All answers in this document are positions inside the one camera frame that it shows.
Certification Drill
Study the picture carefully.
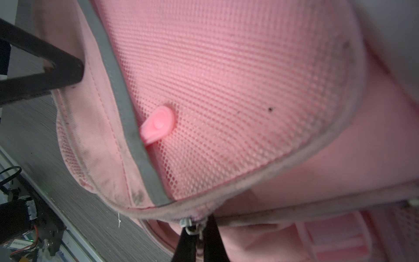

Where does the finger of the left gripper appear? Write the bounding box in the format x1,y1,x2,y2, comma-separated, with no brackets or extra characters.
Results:
1,19,84,107

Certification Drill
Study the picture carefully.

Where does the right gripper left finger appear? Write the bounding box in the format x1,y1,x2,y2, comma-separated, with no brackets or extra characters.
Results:
171,226,198,262

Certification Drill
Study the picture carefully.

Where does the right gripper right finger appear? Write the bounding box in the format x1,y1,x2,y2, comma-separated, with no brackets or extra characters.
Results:
204,215,230,262

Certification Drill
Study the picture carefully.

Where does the pink student backpack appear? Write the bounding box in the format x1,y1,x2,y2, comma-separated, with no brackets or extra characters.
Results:
33,1,419,262

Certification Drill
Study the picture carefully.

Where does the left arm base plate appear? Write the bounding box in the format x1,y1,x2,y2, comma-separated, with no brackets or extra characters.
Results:
1,186,66,262

